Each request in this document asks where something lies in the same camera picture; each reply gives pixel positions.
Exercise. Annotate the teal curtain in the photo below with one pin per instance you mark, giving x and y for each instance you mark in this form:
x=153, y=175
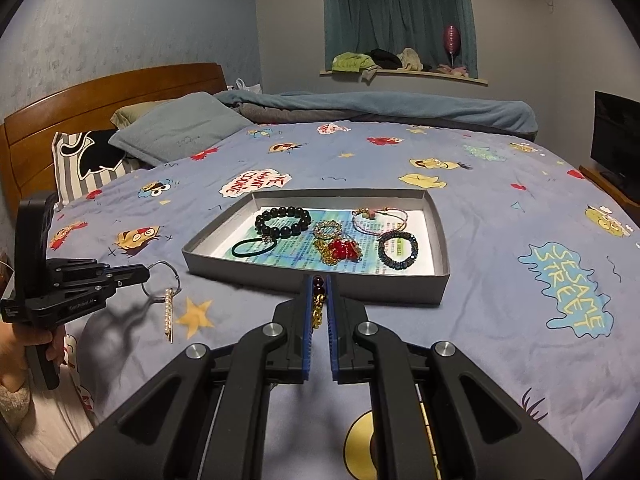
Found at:
x=395, y=15

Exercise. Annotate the white plastic bag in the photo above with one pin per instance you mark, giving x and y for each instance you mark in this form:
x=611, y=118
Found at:
x=242, y=86

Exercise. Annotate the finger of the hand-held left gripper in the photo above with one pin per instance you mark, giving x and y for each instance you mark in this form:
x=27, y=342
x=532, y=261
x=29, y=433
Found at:
x=90, y=269
x=100, y=286

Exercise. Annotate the pearl hair clip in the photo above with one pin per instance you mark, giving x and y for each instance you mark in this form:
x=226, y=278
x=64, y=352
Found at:
x=169, y=315

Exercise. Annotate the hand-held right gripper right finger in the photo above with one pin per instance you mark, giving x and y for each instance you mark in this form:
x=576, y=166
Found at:
x=334, y=355

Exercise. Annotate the wooden headboard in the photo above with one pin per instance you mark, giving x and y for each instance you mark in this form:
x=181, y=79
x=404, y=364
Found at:
x=100, y=105

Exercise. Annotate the beige cloth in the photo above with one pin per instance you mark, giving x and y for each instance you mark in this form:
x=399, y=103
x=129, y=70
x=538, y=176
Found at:
x=411, y=58

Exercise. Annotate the grey cardboard box tray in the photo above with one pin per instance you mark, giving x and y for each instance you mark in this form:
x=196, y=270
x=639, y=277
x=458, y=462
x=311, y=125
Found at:
x=400, y=290

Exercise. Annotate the wooden television stand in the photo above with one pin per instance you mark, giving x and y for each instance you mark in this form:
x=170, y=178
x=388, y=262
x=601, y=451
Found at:
x=600, y=177

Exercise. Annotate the striped pillow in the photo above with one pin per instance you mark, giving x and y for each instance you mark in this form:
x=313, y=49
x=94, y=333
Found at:
x=70, y=170

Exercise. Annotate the blue-grey pillow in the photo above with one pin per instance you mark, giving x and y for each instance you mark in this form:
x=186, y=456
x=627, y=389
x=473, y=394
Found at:
x=185, y=130

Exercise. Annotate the window sill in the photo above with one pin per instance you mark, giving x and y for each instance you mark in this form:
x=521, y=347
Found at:
x=435, y=76

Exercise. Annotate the pink balloon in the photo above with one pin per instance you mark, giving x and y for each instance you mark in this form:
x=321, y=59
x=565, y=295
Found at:
x=451, y=37

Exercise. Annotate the printed paper sheet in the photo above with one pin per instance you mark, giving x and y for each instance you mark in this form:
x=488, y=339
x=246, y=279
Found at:
x=295, y=255

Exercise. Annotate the blue duvet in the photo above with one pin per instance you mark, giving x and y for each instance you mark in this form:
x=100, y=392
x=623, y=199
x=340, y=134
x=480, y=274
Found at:
x=400, y=107

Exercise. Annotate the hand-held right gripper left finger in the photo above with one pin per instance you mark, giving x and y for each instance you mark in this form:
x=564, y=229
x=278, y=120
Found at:
x=306, y=355

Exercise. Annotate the green cloth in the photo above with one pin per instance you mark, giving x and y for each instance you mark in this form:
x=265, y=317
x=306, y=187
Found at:
x=350, y=62

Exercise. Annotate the black television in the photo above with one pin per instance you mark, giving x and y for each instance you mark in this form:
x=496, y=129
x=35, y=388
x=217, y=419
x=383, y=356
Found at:
x=617, y=135

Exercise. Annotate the black cloth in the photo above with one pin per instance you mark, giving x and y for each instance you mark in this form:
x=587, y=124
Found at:
x=385, y=57

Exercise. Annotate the person's light clothing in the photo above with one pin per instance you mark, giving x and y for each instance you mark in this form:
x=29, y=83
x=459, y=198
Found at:
x=45, y=420

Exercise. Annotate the person's left hand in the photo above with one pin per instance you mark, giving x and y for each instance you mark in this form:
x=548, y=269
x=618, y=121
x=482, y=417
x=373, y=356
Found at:
x=15, y=345

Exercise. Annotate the tan pillow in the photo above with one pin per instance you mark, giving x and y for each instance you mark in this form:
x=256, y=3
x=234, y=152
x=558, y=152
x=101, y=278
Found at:
x=130, y=112

